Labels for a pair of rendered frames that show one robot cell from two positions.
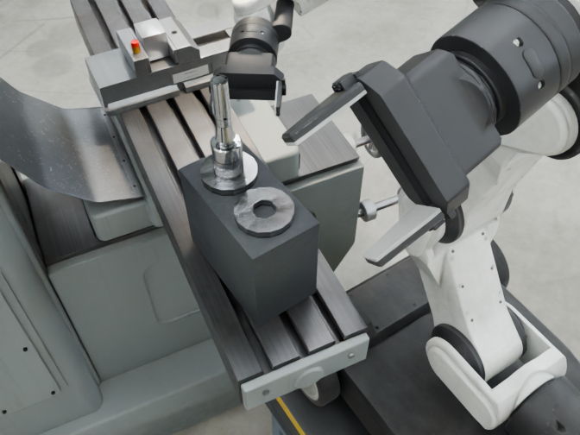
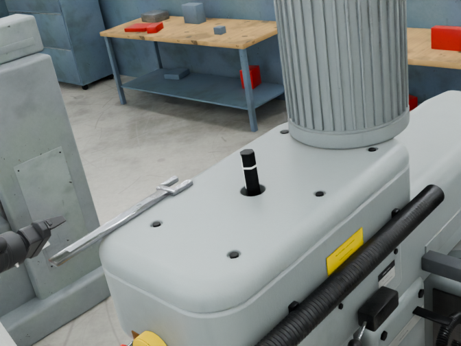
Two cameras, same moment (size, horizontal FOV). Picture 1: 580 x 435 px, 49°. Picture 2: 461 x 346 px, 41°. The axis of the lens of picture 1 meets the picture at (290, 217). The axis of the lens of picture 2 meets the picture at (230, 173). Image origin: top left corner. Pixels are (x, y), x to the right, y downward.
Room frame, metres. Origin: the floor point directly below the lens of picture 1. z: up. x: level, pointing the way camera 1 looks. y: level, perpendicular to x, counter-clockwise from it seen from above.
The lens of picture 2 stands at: (1.81, -0.02, 2.31)
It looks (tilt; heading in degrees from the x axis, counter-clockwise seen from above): 26 degrees down; 162
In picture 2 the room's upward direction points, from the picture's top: 10 degrees counter-clockwise
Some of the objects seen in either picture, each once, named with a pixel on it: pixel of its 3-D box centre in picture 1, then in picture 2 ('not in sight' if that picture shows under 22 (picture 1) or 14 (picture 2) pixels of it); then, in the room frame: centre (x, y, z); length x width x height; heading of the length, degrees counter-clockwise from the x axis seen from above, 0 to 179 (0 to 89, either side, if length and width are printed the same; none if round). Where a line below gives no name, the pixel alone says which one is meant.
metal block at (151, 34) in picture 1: (151, 40); not in sight; (1.18, 0.30, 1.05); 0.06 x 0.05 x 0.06; 27
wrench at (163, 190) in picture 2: not in sight; (123, 217); (1.05, 0.07, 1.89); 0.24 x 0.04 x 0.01; 117
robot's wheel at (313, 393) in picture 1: (307, 363); not in sight; (0.69, -0.04, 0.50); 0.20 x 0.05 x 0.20; 33
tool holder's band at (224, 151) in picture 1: (225, 143); not in sight; (0.69, 0.10, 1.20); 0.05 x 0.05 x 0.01
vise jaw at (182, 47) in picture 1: (177, 39); not in sight; (1.20, 0.25, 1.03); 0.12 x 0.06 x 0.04; 27
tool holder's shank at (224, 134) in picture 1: (222, 111); not in sight; (0.69, 0.10, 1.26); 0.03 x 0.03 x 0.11
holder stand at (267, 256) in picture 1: (249, 230); not in sight; (0.65, 0.07, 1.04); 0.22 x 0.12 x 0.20; 35
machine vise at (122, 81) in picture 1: (168, 55); not in sight; (1.19, 0.27, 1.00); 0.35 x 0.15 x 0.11; 117
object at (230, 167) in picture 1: (227, 157); not in sight; (0.69, 0.10, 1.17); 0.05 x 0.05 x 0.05
